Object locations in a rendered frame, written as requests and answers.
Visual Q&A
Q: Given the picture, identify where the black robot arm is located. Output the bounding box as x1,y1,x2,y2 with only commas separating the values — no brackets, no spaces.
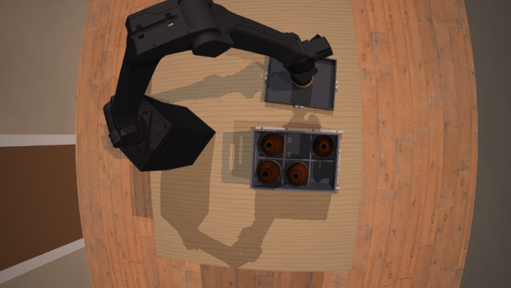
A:
103,0,333,155

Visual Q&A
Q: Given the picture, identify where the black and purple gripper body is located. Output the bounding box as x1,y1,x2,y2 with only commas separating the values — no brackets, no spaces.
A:
282,63,318,84

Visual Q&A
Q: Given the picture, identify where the dark grey divided crate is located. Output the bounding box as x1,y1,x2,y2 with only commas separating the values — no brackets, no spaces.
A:
249,129,340,193

